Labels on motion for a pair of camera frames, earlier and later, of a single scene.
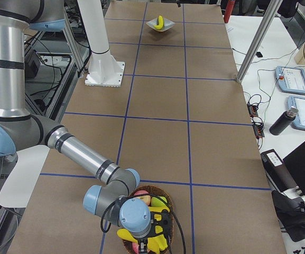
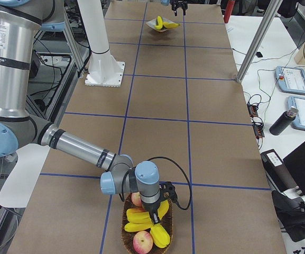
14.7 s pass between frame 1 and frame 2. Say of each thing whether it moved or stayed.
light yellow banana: stayed
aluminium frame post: stayed
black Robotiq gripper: moved
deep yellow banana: moved
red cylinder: stayed
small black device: stayed
